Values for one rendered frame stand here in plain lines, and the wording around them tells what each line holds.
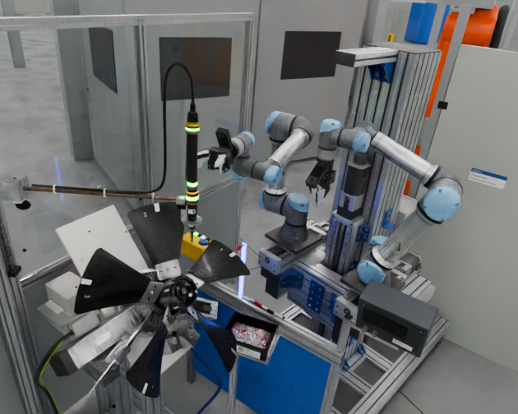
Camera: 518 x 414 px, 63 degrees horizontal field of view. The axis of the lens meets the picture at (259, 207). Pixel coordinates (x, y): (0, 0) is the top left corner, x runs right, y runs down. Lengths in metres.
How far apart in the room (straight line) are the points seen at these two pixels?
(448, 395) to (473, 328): 0.54
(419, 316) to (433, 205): 0.40
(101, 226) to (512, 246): 2.41
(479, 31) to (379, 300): 3.79
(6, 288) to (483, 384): 2.85
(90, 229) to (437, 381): 2.41
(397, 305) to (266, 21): 3.96
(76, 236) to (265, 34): 3.79
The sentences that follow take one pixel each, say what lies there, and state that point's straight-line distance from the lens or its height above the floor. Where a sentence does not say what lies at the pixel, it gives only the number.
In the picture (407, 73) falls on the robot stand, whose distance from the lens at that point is 1.89.
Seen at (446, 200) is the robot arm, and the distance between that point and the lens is 1.61.
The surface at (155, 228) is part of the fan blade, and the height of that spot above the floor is 1.37.
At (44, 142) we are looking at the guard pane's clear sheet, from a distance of 1.94.
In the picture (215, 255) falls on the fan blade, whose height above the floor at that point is 1.20.
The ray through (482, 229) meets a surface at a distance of 3.05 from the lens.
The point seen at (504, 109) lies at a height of 1.70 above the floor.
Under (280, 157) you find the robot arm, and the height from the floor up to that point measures 1.59.
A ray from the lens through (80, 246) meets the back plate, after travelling 1.75.
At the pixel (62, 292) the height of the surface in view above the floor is 0.97.
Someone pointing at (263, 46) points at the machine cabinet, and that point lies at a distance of 5.09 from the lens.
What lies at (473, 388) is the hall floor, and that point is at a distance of 3.31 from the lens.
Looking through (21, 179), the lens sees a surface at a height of 1.58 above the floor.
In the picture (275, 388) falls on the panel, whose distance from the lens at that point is 2.36.
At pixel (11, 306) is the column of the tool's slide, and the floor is 1.03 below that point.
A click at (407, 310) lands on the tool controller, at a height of 1.24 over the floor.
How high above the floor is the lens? 2.24
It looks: 29 degrees down
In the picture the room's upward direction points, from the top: 5 degrees clockwise
